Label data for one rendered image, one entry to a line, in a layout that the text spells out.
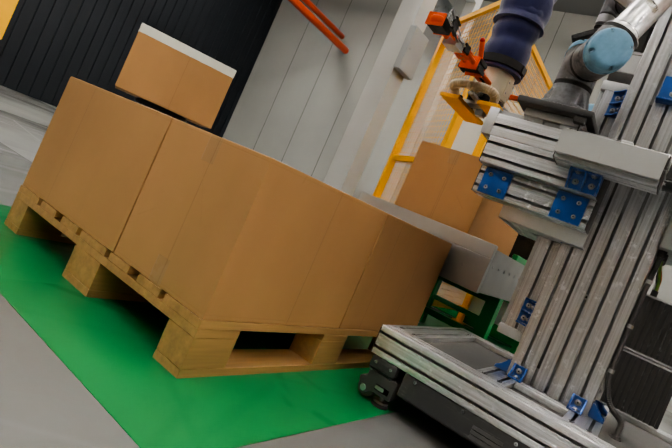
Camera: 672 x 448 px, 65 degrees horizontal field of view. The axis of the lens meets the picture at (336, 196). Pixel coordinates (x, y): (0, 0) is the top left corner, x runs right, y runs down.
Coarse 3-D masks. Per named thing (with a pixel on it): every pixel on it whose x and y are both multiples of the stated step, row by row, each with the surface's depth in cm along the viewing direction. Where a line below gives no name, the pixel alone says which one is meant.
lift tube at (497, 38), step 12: (540, 12) 236; (504, 24) 237; (516, 24) 235; (528, 24) 235; (492, 36) 243; (504, 36) 237; (516, 36) 235; (528, 36) 236; (492, 48) 238; (504, 48) 235; (516, 48) 234; (528, 48) 238; (528, 60) 240; (516, 72) 236; (516, 84) 247
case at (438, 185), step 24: (432, 144) 248; (432, 168) 245; (456, 168) 238; (408, 192) 249; (432, 192) 242; (456, 192) 235; (432, 216) 239; (456, 216) 232; (480, 216) 231; (504, 240) 262
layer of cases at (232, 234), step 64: (64, 128) 171; (128, 128) 152; (192, 128) 137; (64, 192) 162; (128, 192) 145; (192, 192) 131; (256, 192) 120; (320, 192) 137; (128, 256) 138; (192, 256) 126; (256, 256) 126; (320, 256) 147; (384, 256) 176; (256, 320) 134; (320, 320) 158; (384, 320) 191
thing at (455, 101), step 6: (444, 96) 239; (450, 96) 236; (456, 96) 234; (462, 96) 244; (450, 102) 244; (456, 102) 240; (462, 102) 238; (456, 108) 250; (462, 108) 245; (468, 108) 244; (462, 114) 256; (468, 114) 251; (474, 114) 250; (468, 120) 262; (474, 120) 257; (480, 120) 257
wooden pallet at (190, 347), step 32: (32, 192) 172; (32, 224) 173; (64, 224) 157; (96, 256) 145; (96, 288) 145; (128, 288) 153; (160, 288) 129; (192, 320) 120; (160, 352) 123; (192, 352) 120; (224, 352) 128; (256, 352) 151; (288, 352) 164; (320, 352) 164; (352, 352) 196
